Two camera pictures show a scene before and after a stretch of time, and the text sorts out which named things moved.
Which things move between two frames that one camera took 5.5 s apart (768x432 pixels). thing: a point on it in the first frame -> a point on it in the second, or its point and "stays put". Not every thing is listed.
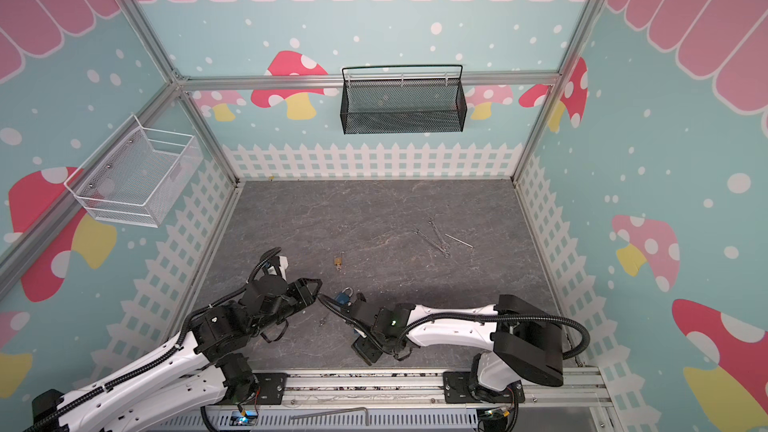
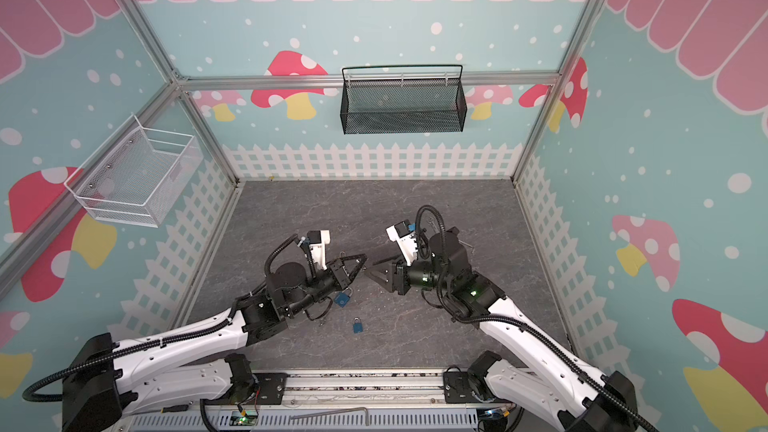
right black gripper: (357, 313) -> (402, 276)
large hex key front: (334, 412) stays put
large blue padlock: (344, 297) stays put
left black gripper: (301, 292) -> (340, 273)
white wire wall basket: (136, 175) stays put
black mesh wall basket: (403, 99) stays put
